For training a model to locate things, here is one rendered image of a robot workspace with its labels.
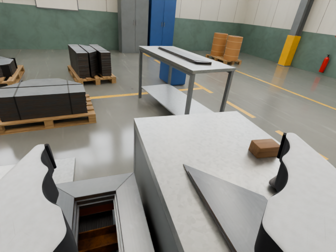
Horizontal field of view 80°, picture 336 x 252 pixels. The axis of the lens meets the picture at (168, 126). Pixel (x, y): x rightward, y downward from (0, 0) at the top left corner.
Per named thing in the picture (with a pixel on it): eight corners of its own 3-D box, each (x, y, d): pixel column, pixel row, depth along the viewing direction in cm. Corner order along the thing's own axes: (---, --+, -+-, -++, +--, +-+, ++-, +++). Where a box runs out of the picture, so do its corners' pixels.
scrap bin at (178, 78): (159, 78, 518) (160, 55, 490) (173, 77, 536) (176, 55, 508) (169, 86, 471) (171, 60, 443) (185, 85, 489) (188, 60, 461)
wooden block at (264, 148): (256, 158, 79) (260, 148, 76) (247, 149, 84) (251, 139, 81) (277, 156, 81) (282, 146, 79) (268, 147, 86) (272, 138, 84)
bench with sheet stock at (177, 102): (137, 97, 396) (138, 43, 347) (168, 93, 429) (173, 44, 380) (182, 139, 279) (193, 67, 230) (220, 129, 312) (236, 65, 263)
